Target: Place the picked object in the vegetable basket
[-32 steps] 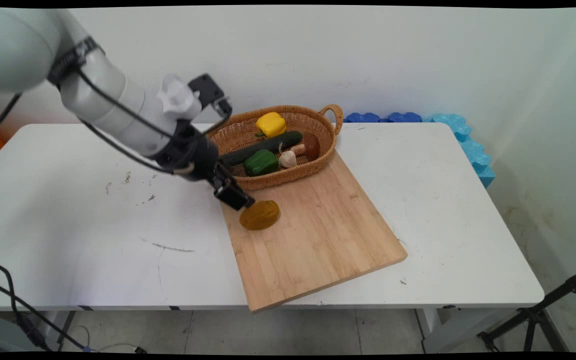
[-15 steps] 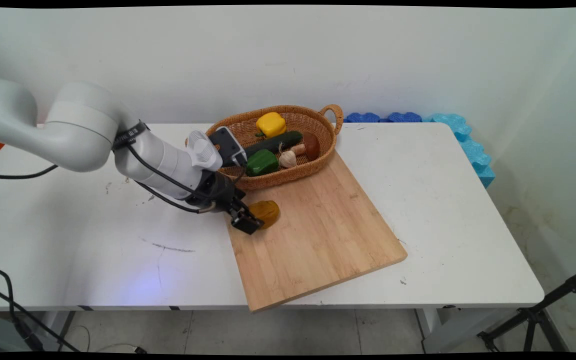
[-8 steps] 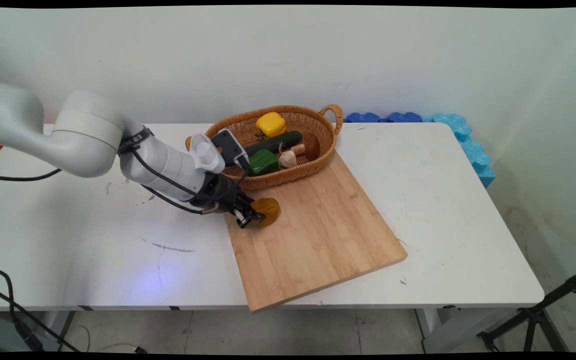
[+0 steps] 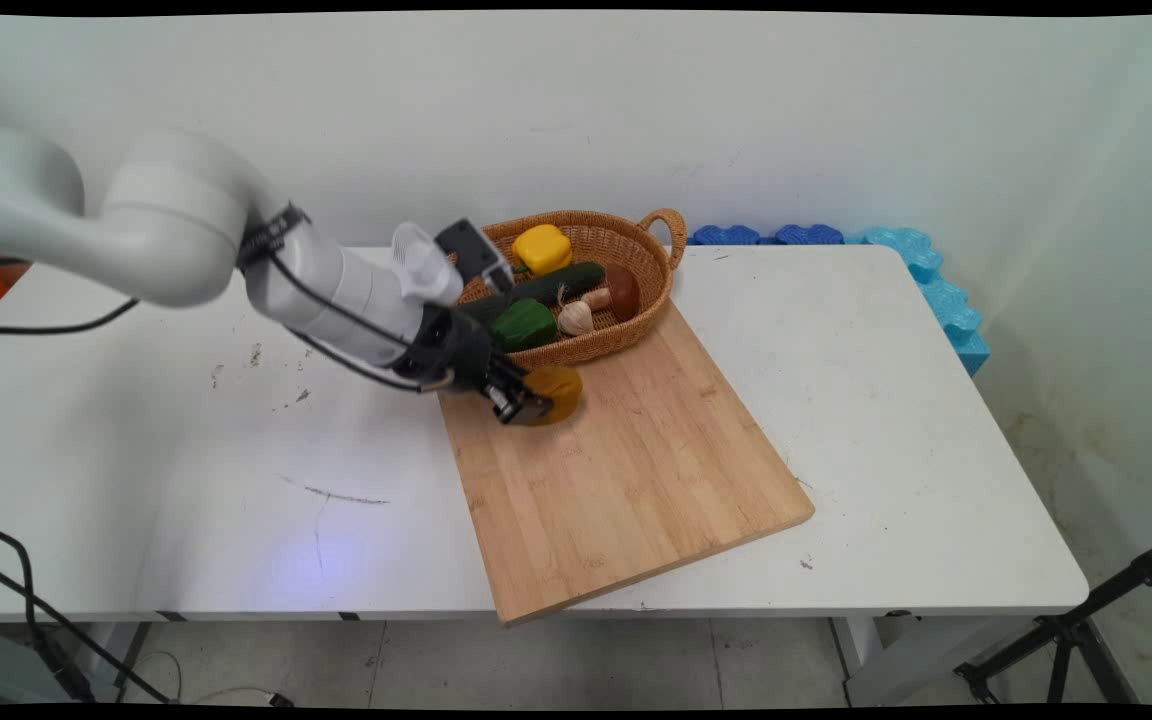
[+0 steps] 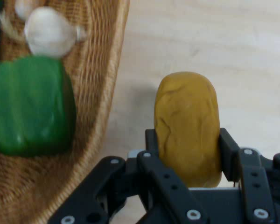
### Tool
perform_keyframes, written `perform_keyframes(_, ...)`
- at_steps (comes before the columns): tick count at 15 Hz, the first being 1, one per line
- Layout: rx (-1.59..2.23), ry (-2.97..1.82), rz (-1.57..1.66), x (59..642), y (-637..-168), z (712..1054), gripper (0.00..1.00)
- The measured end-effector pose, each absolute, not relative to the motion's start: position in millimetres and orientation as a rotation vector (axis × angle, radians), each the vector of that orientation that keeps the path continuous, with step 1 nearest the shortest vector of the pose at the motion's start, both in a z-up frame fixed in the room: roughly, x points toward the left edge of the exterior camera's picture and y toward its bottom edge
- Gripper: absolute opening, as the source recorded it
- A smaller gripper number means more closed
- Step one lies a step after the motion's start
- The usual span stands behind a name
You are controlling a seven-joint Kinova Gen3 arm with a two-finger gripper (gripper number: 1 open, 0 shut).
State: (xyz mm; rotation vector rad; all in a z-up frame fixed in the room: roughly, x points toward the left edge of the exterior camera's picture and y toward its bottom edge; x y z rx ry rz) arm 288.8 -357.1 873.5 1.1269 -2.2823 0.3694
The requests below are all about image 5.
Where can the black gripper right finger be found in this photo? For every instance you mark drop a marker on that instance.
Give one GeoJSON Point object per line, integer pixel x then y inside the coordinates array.
{"type": "Point", "coordinates": [256, 186]}

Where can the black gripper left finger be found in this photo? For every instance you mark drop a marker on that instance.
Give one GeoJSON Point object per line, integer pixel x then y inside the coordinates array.
{"type": "Point", "coordinates": [107, 182]}

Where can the brown potato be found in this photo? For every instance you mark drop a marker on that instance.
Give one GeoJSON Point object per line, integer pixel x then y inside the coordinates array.
{"type": "Point", "coordinates": [186, 126]}

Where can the woven wicker basket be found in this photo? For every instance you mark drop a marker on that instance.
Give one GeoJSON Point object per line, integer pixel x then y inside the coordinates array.
{"type": "Point", "coordinates": [93, 81]}

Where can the green bell pepper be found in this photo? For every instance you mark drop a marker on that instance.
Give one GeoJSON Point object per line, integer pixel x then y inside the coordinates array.
{"type": "Point", "coordinates": [30, 107]}

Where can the white garlic bulb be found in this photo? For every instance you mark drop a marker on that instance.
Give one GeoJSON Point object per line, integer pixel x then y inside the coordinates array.
{"type": "Point", "coordinates": [49, 32]}

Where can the beige mushroom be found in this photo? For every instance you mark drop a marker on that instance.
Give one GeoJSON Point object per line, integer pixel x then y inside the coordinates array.
{"type": "Point", "coordinates": [25, 8]}

